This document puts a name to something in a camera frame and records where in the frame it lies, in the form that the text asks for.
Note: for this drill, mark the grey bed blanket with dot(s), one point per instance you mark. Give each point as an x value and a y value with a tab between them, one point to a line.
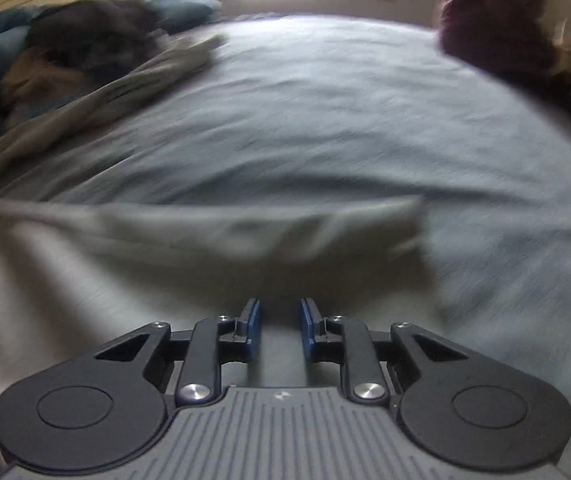
365	135

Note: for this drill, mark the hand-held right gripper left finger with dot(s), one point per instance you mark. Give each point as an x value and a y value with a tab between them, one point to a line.
254	330

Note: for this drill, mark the grey hoodie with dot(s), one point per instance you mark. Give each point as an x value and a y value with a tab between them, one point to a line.
165	240

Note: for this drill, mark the dark jacket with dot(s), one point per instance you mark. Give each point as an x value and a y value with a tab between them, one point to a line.
90	30

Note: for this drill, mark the beige garment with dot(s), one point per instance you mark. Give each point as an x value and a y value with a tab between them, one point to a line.
30	75

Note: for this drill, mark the dark blue pillow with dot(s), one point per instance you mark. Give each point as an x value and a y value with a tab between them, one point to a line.
180	10

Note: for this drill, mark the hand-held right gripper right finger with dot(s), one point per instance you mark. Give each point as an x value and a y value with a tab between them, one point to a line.
306	330

